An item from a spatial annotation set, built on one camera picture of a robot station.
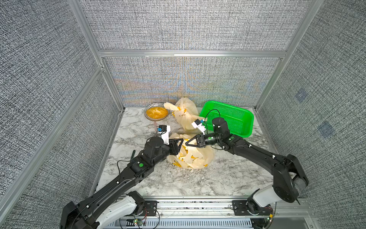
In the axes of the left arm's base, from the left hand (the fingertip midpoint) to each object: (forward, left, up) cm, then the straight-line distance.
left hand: (184, 139), depth 71 cm
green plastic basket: (+28, -45, -25) cm, 59 cm away
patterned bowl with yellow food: (+37, +20, -19) cm, 47 cm away
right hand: (-1, -1, -1) cm, 2 cm away
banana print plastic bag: (+24, -1, -5) cm, 25 cm away
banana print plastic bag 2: (-6, -4, -8) cm, 11 cm away
